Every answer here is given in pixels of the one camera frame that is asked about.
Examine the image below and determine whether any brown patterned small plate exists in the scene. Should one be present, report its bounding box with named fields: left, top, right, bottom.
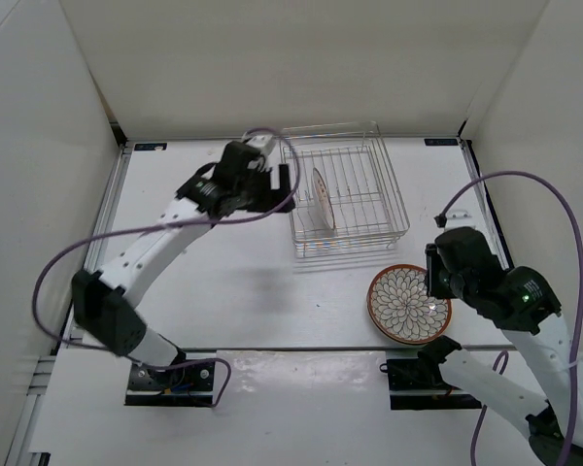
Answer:
left=312, top=168, right=336, bottom=231

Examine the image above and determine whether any floral patterned plate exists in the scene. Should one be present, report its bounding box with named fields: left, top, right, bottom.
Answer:
left=366, top=264, right=452, bottom=338
left=367, top=311, right=439, bottom=346

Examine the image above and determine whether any wire dish rack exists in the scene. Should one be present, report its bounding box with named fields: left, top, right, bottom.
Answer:
left=280, top=121, right=410, bottom=259

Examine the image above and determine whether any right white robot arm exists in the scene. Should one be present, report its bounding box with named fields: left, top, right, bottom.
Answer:
left=417, top=227, right=583, bottom=465

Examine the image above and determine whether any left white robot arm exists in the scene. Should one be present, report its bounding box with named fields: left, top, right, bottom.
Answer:
left=71, top=134, right=294, bottom=388

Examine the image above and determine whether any left blue corner label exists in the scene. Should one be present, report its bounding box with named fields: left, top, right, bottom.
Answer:
left=133, top=143, right=167, bottom=151

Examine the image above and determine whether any blue corner label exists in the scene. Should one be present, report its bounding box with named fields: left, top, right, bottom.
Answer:
left=133, top=143, right=167, bottom=151
left=424, top=138, right=459, bottom=147

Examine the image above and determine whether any right blue corner label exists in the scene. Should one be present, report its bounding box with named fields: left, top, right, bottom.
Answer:
left=424, top=138, right=459, bottom=147

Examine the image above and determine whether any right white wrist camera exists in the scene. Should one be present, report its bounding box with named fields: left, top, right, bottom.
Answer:
left=446, top=209, right=472, bottom=219

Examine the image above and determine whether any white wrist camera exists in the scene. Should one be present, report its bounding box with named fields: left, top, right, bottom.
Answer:
left=446, top=209, right=472, bottom=219
left=241, top=132, right=276, bottom=159

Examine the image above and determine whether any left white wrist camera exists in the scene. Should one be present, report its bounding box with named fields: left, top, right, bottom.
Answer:
left=241, top=132, right=276, bottom=159

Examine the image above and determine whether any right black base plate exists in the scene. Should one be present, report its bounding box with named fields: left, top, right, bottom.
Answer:
left=380, top=358, right=482, bottom=411

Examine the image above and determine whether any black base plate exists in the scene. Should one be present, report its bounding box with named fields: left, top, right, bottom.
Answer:
left=380, top=358, right=482, bottom=411
left=123, top=359, right=215, bottom=408

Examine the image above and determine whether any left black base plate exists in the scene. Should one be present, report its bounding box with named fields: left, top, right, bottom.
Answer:
left=123, top=359, right=215, bottom=408

